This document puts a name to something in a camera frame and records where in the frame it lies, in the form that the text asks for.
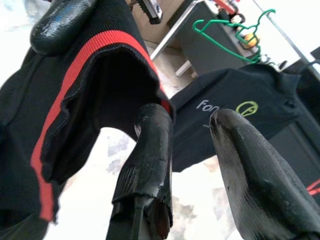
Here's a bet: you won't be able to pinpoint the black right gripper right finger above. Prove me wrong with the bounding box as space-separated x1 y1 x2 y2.
208 108 320 240

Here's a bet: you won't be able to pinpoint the black t-shirt green logo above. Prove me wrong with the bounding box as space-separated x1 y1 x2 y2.
171 63 320 174

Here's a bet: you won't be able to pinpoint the green plastic hanger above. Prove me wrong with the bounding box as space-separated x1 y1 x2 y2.
192 8 276 65

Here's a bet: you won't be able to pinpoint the red plastic hanger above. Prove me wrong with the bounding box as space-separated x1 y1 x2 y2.
306 178 320 199

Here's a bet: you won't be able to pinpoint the silver metal clothes rack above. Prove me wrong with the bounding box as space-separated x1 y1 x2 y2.
149 0 320 76

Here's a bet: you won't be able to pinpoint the black garment red stripes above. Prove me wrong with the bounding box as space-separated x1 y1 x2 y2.
0 0 177 240

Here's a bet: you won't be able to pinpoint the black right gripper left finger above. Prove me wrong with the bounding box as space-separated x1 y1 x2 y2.
105 103 175 240

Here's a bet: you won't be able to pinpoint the yellow round toy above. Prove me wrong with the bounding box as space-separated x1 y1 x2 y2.
243 32 260 48

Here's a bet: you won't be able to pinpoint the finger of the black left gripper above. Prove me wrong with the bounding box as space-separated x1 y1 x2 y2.
29 0 98 55

